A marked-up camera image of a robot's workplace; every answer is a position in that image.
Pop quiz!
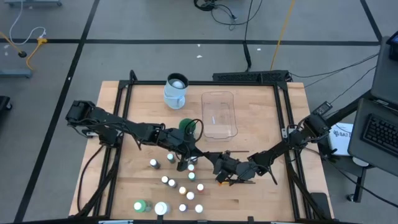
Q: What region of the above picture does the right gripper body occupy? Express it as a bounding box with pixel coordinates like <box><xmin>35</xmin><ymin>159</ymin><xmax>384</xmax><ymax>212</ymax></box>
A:
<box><xmin>214</xmin><ymin>156</ymin><xmax>261</xmax><ymax>185</ymax></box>

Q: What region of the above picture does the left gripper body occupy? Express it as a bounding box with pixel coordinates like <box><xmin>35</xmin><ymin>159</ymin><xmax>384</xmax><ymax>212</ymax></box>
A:
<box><xmin>160</xmin><ymin>127</ymin><xmax>203</xmax><ymax>172</ymax></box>

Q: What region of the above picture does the clear plastic bin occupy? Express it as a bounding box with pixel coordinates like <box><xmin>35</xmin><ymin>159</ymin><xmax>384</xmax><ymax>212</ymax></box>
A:
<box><xmin>200</xmin><ymin>90</ymin><xmax>239</xmax><ymax>141</ymax></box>

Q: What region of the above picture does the large green paint bottle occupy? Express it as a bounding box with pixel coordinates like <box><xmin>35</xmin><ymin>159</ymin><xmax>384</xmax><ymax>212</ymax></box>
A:
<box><xmin>133</xmin><ymin>199</ymin><xmax>153</xmax><ymax>214</ymax></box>

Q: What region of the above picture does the green plastic cup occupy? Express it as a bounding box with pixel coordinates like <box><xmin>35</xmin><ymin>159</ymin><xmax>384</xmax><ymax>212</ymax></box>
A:
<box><xmin>178</xmin><ymin>118</ymin><xmax>197</xmax><ymax>134</ymax></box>

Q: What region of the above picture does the white mug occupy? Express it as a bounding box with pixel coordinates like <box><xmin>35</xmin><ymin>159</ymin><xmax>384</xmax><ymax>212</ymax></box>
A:
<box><xmin>163</xmin><ymin>72</ymin><xmax>190</xmax><ymax>110</ymax></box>

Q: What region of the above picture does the black power strip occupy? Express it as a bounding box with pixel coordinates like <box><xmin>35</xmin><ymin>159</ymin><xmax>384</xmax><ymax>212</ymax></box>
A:
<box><xmin>212</xmin><ymin>70</ymin><xmax>290</xmax><ymax>83</ymax></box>

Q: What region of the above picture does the black pad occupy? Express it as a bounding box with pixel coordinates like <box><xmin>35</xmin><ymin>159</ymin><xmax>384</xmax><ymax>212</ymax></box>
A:
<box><xmin>310</xmin><ymin>192</ymin><xmax>333</xmax><ymax>220</ymax></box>

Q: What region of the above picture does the white printed box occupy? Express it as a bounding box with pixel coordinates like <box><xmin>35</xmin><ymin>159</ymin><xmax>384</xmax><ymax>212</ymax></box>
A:
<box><xmin>328</xmin><ymin>122</ymin><xmax>355</xmax><ymax>157</ymax></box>

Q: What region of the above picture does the black laptop stand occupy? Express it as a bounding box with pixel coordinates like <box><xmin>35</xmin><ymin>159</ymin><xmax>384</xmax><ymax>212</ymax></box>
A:
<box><xmin>323</xmin><ymin>90</ymin><xmax>376</xmax><ymax>203</ymax></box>

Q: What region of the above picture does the grey laptop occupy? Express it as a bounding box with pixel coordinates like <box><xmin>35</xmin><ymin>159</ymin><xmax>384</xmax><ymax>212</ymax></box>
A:
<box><xmin>347</xmin><ymin>35</ymin><xmax>398</xmax><ymax>178</ymax></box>

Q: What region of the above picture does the grey cart base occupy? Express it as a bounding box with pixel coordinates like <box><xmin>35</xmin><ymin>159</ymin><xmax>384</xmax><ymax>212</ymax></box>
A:
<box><xmin>3</xmin><ymin>0</ymin><xmax>63</xmax><ymax>7</ymax></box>
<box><xmin>0</xmin><ymin>68</ymin><xmax>33</xmax><ymax>79</ymax></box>

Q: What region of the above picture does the black caster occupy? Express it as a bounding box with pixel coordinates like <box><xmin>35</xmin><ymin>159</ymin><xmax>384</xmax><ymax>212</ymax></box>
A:
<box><xmin>0</xmin><ymin>95</ymin><xmax>13</xmax><ymax>113</ymax></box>

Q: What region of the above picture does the black device blue screen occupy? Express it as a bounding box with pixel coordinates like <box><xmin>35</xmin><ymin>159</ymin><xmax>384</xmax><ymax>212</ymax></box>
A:
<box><xmin>387</xmin><ymin>30</ymin><xmax>398</xmax><ymax>62</ymax></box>

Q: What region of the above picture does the black aluminium table frame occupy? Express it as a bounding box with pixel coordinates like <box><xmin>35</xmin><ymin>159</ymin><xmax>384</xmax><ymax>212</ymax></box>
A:
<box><xmin>74</xmin><ymin>70</ymin><xmax>333</xmax><ymax>224</ymax></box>

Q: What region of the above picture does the silver bracket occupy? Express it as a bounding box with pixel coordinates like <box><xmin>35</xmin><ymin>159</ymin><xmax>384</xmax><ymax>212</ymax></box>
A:
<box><xmin>98</xmin><ymin>219</ymin><xmax>134</xmax><ymax>224</ymax></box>

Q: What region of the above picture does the black hanging cable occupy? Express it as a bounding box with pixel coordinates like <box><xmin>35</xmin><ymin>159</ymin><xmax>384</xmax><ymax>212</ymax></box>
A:
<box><xmin>243</xmin><ymin>0</ymin><xmax>254</xmax><ymax>73</ymax></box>

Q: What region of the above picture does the yellow hanging cable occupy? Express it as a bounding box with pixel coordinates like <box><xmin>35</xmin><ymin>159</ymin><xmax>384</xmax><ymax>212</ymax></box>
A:
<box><xmin>269</xmin><ymin>0</ymin><xmax>296</xmax><ymax>71</ymax></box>

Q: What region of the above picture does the black cable coil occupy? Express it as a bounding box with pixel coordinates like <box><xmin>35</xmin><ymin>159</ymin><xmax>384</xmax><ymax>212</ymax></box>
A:
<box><xmin>193</xmin><ymin>0</ymin><xmax>264</xmax><ymax>31</ymax></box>

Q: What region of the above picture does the thin black floor cable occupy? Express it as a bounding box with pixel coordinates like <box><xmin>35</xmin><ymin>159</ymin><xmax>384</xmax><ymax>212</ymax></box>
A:
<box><xmin>287</xmin><ymin>52</ymin><xmax>380</xmax><ymax>79</ymax></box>

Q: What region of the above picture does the yellow extension cord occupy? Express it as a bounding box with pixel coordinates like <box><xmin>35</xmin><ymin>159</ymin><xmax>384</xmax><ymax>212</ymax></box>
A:
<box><xmin>25</xmin><ymin>37</ymin><xmax>49</xmax><ymax>72</ymax></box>

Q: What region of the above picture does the white floor cable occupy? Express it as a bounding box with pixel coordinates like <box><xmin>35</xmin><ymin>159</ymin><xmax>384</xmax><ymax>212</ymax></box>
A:
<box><xmin>8</xmin><ymin>0</ymin><xmax>47</xmax><ymax>46</ymax></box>

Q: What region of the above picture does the orange floor cable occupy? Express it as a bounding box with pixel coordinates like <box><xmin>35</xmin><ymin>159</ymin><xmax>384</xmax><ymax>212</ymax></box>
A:
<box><xmin>0</xmin><ymin>30</ymin><xmax>24</xmax><ymax>57</ymax></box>

